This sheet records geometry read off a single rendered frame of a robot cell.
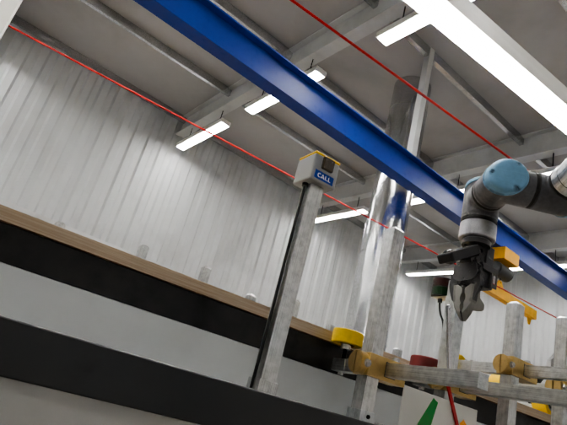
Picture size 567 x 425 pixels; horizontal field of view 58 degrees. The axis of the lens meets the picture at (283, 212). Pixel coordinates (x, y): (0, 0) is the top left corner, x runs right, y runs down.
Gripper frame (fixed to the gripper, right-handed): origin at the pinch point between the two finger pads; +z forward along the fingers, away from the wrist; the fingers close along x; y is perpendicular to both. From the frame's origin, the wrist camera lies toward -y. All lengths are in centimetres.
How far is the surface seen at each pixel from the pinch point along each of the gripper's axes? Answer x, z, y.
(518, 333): 6.0, -4.7, 31.3
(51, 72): 706, -352, -129
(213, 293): 27, 11, -52
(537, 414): 27, 11, 75
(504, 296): 300, -165, 430
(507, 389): -7.5, 14.5, 9.0
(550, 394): -17.5, 14.5, 9.0
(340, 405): 27.9, 26.2, -8.2
